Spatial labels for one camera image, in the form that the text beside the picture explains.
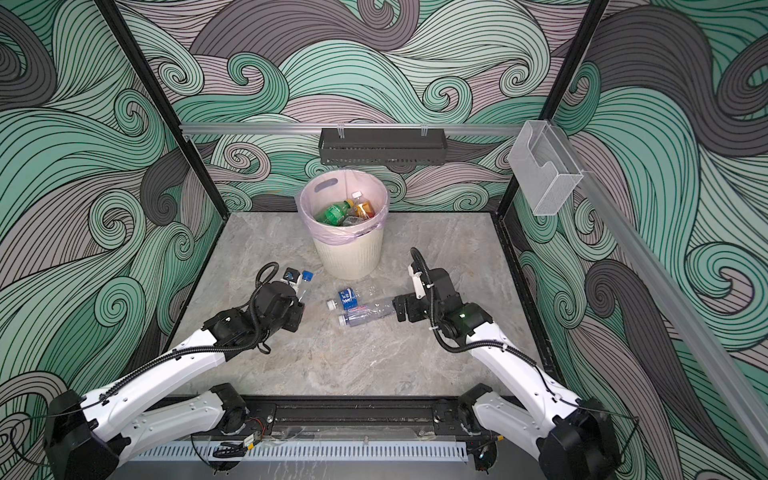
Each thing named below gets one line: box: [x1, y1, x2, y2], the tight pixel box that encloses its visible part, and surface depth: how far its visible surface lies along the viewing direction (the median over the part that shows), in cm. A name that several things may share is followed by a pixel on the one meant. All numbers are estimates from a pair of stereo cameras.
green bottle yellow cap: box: [315, 200, 351, 226], surface depth 95 cm
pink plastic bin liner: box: [298, 170, 390, 246], surface depth 93 cm
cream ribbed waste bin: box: [312, 229, 385, 281], surface depth 91 cm
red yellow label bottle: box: [351, 190, 376, 219], surface depth 100 cm
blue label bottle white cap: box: [326, 287, 385, 310], surface depth 92 cm
